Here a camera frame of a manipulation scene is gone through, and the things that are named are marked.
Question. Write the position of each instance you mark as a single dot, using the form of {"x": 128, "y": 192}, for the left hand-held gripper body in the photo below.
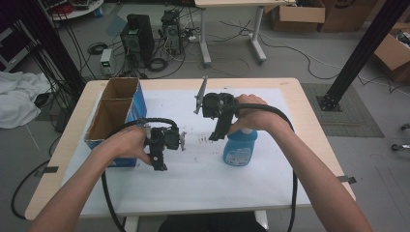
{"x": 169, "y": 139}

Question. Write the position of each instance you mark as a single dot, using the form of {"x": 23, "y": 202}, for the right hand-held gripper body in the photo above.
{"x": 214, "y": 104}

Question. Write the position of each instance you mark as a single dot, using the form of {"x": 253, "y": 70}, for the blue spray bottle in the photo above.
{"x": 240, "y": 150}

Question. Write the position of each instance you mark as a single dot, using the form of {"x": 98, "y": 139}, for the person's right hand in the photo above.
{"x": 254, "y": 117}

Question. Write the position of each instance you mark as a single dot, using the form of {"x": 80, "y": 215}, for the person's left hand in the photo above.
{"x": 127, "y": 143}

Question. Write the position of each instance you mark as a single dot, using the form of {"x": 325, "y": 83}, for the white table mat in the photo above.
{"x": 199, "y": 183}

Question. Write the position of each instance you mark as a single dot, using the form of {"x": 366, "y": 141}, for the blue cardboard box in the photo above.
{"x": 112, "y": 116}

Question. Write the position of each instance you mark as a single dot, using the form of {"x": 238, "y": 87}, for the white table leg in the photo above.
{"x": 261, "y": 219}
{"x": 131, "y": 224}

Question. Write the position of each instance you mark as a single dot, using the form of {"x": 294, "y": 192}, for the person's dark clothing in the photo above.
{"x": 212, "y": 224}

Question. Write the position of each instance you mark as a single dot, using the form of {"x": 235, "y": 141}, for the small open computer tower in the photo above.
{"x": 171, "y": 30}

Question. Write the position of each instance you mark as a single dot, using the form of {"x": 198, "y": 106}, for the white power supply unit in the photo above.
{"x": 106, "y": 61}

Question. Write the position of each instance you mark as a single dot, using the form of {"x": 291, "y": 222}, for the large black computer tower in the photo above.
{"x": 138, "y": 37}

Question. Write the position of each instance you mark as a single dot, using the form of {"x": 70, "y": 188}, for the white-legged wooden desk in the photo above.
{"x": 232, "y": 3}

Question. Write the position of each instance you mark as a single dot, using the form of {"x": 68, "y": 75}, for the grey tape strip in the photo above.
{"x": 346, "y": 179}
{"x": 46, "y": 170}

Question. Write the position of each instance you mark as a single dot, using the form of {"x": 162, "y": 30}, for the open brown cardboard box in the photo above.
{"x": 298, "y": 16}

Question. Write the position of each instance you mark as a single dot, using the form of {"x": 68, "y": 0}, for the grey floor mat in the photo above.
{"x": 351, "y": 112}

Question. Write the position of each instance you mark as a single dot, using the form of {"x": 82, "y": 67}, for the white cloth heap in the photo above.
{"x": 19, "y": 96}

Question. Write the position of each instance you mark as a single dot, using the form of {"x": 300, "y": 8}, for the round white table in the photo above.
{"x": 80, "y": 9}

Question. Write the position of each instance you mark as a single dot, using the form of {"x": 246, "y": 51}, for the closed brown cardboard box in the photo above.
{"x": 348, "y": 14}

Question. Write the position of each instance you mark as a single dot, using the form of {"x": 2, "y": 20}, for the chair caster wheel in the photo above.
{"x": 399, "y": 147}

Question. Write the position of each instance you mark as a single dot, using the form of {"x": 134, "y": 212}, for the cardboard box with dark contents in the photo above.
{"x": 393, "y": 53}

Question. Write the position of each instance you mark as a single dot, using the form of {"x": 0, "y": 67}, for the black metal frame post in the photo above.
{"x": 361, "y": 54}

